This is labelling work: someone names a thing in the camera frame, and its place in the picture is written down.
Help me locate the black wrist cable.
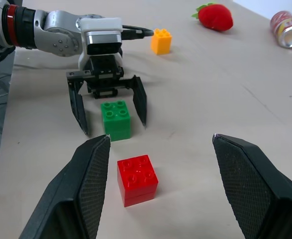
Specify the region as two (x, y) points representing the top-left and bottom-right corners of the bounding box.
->
(121, 24), (155, 41)

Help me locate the green toy brick cube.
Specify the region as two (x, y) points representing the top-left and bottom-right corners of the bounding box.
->
(100, 100), (132, 142)

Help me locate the red toy brick cube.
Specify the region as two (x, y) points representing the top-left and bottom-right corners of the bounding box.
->
(117, 154), (159, 208)

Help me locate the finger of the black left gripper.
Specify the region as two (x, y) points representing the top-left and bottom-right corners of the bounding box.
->
(122, 75), (148, 129)
(66, 78), (90, 137)

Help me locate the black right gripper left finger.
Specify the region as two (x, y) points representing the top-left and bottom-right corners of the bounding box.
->
(18, 134), (111, 239)

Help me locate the red and yellow soda can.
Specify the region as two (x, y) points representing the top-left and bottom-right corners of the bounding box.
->
(270, 10), (292, 49)

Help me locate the red plush strawberry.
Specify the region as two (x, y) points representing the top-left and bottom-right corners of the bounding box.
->
(191, 1), (234, 32)

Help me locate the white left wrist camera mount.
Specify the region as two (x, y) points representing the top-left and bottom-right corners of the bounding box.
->
(78, 16), (123, 73)

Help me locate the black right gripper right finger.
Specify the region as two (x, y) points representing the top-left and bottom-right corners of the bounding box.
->
(212, 133), (292, 239)

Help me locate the orange toy brick cube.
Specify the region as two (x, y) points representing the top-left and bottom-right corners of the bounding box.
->
(150, 28), (173, 55)

